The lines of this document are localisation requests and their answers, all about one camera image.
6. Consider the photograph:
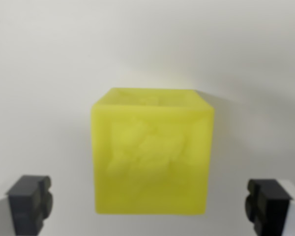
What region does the gripper silver left finger with black tip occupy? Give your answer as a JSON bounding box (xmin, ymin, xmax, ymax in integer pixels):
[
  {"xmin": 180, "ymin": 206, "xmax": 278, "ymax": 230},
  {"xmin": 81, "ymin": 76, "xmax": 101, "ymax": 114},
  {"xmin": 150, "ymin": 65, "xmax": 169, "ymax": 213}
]
[{"xmin": 0, "ymin": 175, "xmax": 54, "ymax": 236}]

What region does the gripper silver right finger with black tip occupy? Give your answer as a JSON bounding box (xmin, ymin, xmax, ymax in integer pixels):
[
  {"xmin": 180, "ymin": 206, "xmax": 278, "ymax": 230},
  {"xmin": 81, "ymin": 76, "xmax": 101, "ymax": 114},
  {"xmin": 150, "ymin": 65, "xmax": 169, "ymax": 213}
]
[{"xmin": 244, "ymin": 178, "xmax": 295, "ymax": 236}]

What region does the yellow embossed cube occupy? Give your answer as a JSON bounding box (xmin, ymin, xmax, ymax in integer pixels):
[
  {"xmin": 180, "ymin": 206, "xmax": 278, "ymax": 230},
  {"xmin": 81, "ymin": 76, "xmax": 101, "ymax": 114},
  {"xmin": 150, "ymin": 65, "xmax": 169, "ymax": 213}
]
[{"xmin": 91, "ymin": 87, "xmax": 215, "ymax": 216}]

